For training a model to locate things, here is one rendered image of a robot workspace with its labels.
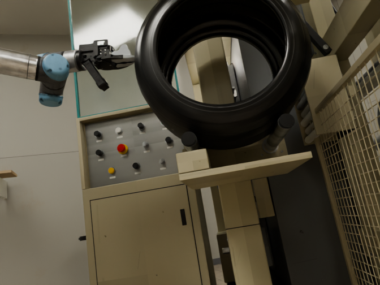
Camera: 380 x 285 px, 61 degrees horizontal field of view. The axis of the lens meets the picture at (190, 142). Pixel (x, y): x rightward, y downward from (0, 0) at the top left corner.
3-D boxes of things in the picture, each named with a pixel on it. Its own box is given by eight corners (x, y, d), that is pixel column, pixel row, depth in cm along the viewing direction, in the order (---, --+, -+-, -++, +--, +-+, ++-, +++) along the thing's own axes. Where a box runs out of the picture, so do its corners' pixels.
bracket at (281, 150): (186, 174, 127) (182, 150, 129) (286, 156, 124) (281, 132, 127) (185, 173, 124) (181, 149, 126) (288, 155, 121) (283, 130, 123)
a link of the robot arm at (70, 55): (62, 67, 108) (73, 76, 116) (75, 65, 108) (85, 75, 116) (63, 46, 110) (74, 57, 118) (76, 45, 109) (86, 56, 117)
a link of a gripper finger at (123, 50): (136, 40, 108) (109, 43, 109) (137, 56, 107) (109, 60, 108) (138, 45, 111) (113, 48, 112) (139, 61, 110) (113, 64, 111)
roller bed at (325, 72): (303, 146, 137) (288, 81, 144) (339, 139, 136) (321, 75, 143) (316, 134, 118) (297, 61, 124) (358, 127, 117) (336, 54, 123)
